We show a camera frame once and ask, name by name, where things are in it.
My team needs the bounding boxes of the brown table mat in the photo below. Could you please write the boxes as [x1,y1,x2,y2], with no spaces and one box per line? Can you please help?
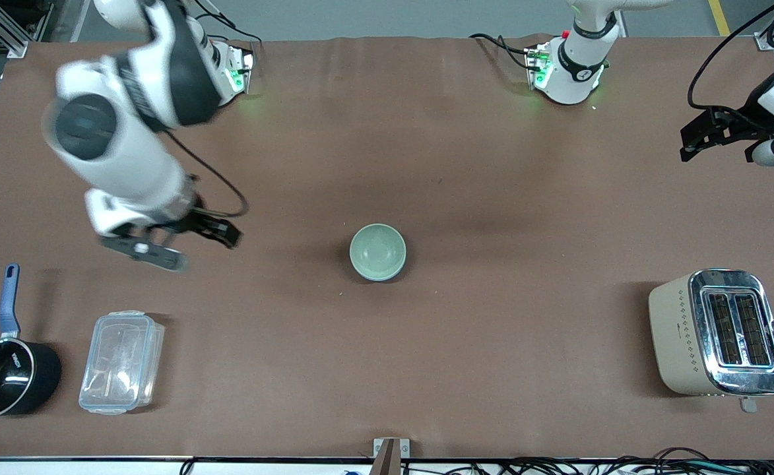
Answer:
[0,34,774,460]

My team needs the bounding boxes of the black left arm base cable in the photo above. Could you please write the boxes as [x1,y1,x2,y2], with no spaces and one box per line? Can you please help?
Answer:
[469,32,539,67]

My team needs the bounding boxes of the black saucepan with blue handle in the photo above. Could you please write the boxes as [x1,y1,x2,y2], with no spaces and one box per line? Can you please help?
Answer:
[0,264,63,421]

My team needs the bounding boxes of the metal mount bracket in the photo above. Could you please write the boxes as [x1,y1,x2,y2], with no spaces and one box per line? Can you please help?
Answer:
[372,437,410,475]

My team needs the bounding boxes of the clear plastic food container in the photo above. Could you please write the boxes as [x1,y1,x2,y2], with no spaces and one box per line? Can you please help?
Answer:
[79,311,165,416]

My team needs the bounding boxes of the green bowl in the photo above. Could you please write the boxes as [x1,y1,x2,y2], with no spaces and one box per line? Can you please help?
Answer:
[350,224,407,282]

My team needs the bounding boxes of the black floor cable tangle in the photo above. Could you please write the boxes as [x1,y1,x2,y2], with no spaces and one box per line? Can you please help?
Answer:
[400,447,774,475]

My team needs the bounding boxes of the black arm base cable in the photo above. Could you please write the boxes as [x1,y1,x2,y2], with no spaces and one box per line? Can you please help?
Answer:
[469,32,539,67]
[195,10,262,44]

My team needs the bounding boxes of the beige chrome toaster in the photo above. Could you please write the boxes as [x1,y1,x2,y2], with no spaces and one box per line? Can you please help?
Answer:
[648,269,774,414]

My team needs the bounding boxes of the black right arm base cable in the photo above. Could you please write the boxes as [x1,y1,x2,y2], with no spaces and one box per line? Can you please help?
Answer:
[195,10,262,44]

